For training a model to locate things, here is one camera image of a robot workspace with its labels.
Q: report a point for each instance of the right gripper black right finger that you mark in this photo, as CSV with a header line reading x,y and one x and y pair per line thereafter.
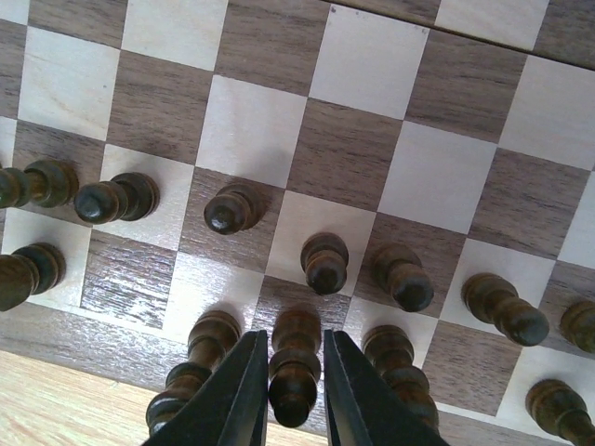
x,y
360,407

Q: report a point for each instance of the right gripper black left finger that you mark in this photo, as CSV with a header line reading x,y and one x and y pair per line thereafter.
x,y
225,407

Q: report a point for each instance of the dark piece pair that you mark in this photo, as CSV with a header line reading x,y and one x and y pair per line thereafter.
x,y
324,259
294,368

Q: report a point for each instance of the dark piece low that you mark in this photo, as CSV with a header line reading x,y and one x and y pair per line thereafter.
x,y
391,353
560,411
46,183

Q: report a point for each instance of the stray light pawn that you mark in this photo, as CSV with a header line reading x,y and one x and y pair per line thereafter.
x,y
236,207

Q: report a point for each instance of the dark piece lowest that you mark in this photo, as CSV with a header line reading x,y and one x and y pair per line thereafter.
x,y
128,196

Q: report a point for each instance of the wooden chess board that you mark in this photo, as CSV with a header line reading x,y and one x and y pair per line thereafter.
x,y
461,129

